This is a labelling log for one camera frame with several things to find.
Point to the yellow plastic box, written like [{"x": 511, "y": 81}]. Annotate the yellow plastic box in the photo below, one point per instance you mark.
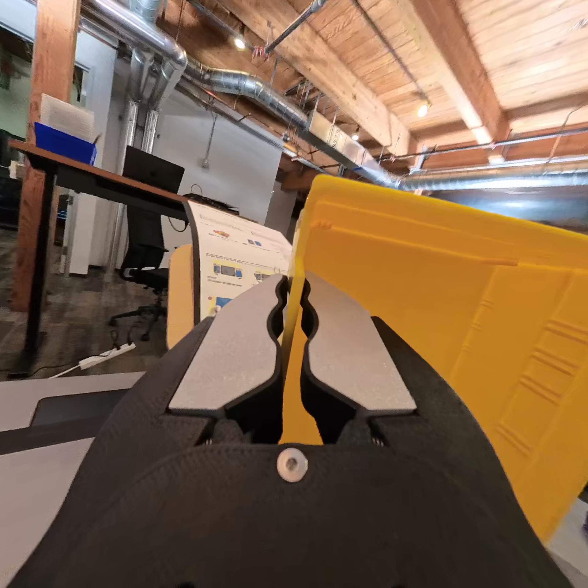
[{"x": 413, "y": 275}]

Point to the rectangular metal duct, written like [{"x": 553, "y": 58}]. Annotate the rectangular metal duct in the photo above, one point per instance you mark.
[{"x": 349, "y": 149}]

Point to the blue plastic bin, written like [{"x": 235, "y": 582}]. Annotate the blue plastic bin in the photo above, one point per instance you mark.
[{"x": 59, "y": 141}]

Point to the round silver ventilation duct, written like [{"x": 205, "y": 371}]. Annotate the round silver ventilation duct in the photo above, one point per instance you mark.
[{"x": 248, "y": 85}]

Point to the silver vertical pipes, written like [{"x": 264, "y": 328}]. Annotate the silver vertical pipes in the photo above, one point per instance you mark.
[{"x": 140, "y": 124}]

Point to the printed instruction sheet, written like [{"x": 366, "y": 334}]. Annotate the printed instruction sheet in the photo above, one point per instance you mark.
[{"x": 229, "y": 250}]

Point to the black laptop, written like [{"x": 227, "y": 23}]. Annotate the black laptop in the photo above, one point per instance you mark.
[{"x": 151, "y": 170}]

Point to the black sprinkler pipe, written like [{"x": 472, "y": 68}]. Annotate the black sprinkler pipe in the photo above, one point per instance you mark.
[{"x": 294, "y": 25}]

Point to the stack of clear trays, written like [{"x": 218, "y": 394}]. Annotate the stack of clear trays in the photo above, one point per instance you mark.
[{"x": 64, "y": 112}]

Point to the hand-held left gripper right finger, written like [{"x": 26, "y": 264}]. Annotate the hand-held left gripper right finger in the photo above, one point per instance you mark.
[{"x": 353, "y": 363}]

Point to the white power strip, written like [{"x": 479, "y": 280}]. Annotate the white power strip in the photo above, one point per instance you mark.
[{"x": 105, "y": 355}]

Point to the wooden desk with black legs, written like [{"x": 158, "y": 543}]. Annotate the wooden desk with black legs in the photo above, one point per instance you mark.
[{"x": 82, "y": 173}]

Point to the black office chair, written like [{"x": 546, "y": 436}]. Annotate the black office chair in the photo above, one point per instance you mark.
[{"x": 144, "y": 239}]

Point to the black backpack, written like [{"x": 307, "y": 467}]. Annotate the black backpack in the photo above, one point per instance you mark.
[{"x": 216, "y": 202}]

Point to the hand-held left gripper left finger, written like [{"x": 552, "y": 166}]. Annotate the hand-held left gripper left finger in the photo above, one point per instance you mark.
[{"x": 225, "y": 363}]

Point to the wooden pillar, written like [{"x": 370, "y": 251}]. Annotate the wooden pillar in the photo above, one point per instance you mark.
[{"x": 50, "y": 55}]

